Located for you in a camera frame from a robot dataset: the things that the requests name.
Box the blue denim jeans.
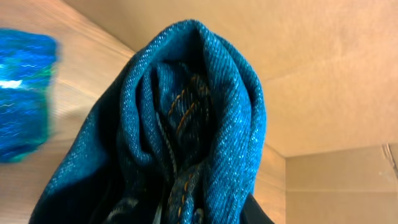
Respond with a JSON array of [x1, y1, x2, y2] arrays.
[[30, 20, 270, 224]]

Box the blue green sparkly cloth bundle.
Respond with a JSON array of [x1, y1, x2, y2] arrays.
[[1, 28, 58, 162]]

